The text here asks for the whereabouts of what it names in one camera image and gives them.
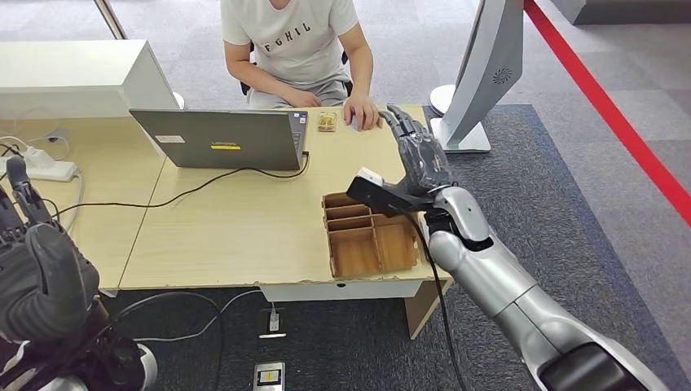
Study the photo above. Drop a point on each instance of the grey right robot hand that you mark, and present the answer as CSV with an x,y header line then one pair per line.
x,y
424,162

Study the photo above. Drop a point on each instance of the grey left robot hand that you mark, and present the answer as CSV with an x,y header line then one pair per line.
x,y
43,280

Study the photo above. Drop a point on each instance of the person's left hand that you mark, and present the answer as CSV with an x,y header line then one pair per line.
x,y
364,113

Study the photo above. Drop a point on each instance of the person's right hand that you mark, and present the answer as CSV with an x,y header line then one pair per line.
x,y
302,98

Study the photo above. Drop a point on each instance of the white ID card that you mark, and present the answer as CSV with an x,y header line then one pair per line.
x,y
352,124

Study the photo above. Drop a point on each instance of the wooden organizer box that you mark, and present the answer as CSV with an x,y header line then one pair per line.
x,y
361,251

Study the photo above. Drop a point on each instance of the person's right forearm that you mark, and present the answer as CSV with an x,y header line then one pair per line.
x,y
256,81

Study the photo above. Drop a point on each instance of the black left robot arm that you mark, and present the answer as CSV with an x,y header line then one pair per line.
x,y
119,367

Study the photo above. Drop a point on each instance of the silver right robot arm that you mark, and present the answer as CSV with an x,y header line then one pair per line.
x,y
486,275

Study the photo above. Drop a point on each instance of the person's left forearm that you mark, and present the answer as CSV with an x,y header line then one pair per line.
x,y
361,78

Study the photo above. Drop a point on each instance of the person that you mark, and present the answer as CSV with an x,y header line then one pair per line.
x,y
294,43

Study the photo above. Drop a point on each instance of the black chair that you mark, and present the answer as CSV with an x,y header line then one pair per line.
x,y
349,86

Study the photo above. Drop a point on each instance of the white round stand base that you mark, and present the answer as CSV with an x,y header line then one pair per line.
x,y
178,100
441,100

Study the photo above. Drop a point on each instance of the grey laptop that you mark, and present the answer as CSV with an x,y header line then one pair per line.
x,y
227,140

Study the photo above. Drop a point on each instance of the silver kiosk display stand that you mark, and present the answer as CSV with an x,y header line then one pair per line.
x,y
480,70

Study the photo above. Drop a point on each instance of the white power strip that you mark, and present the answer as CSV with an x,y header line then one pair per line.
x,y
54,170

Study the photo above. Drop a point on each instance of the wooden desk leg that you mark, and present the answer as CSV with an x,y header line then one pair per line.
x,y
421,315

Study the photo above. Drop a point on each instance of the red barrier belt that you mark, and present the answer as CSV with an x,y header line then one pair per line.
x,y
610,113

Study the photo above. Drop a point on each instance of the white cabinet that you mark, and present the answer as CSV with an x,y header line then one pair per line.
x,y
65,75

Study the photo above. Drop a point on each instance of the metal pole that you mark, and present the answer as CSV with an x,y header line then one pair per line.
x,y
110,19

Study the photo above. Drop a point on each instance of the floor socket with plug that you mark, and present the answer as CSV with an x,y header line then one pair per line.
x,y
273,322

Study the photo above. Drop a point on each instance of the silver floor box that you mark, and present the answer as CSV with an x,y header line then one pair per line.
x,y
268,376

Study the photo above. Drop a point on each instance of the grey platform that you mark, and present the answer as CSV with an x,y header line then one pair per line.
x,y
621,11

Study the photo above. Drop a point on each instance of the black camera bracket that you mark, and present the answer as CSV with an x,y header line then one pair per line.
x,y
383,199

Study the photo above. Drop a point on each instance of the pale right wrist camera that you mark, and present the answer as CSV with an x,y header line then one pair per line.
x,y
370,176

